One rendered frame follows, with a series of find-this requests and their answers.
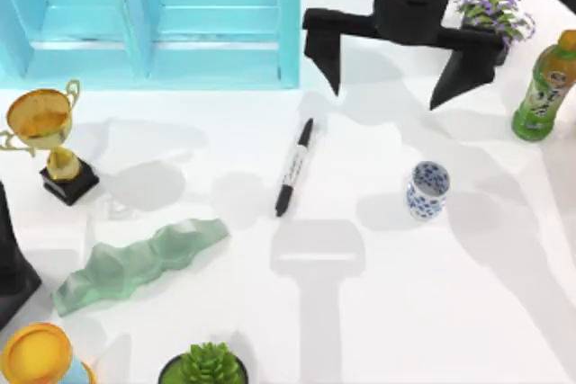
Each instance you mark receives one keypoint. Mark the purple flower plant pot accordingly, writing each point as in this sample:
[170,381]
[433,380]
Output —
[490,6]

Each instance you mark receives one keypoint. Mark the green bottle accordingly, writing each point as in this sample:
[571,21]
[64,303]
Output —
[540,96]

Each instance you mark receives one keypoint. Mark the black and white marker pen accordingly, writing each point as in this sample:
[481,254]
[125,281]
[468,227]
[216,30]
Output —
[293,168]

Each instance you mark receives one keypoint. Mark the light blue rack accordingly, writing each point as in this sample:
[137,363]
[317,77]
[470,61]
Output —
[216,20]

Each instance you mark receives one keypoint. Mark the blue and white patterned cup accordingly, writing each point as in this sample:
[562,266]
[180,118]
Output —
[425,199]

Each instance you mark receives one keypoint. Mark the green mountain-shaped pen rest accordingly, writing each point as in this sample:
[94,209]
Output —
[135,262]

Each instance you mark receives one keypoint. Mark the gold trophy on black base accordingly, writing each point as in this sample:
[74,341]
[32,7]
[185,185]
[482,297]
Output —
[42,121]

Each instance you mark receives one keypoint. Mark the green succulent in black pot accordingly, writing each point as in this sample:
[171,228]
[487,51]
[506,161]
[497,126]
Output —
[207,366]

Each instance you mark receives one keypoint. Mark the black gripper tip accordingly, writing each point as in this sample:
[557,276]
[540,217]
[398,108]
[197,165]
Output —
[11,267]

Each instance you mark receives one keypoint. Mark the yellow and blue cup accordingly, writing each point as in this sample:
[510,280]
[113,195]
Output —
[36,354]

